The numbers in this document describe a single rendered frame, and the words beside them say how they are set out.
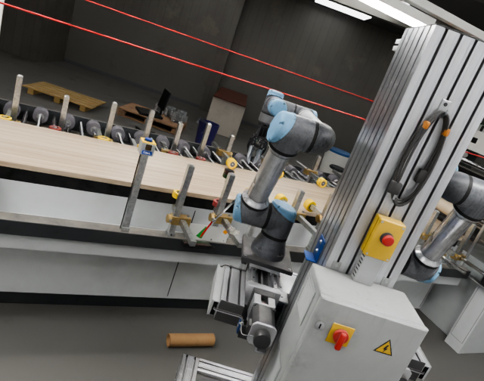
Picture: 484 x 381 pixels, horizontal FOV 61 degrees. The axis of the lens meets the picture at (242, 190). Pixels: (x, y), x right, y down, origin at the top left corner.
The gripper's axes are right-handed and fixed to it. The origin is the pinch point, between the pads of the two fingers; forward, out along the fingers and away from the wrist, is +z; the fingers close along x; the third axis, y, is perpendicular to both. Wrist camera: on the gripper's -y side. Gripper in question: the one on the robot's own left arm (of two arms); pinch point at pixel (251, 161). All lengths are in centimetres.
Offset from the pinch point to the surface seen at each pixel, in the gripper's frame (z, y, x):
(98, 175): 42, -25, -76
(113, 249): 75, -10, -55
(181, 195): 35.7, -19.4, -28.2
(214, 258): 75, -34, 2
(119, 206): 58, -29, -61
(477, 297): 79, -119, 234
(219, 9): -114, -910, -129
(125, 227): 59, -9, -52
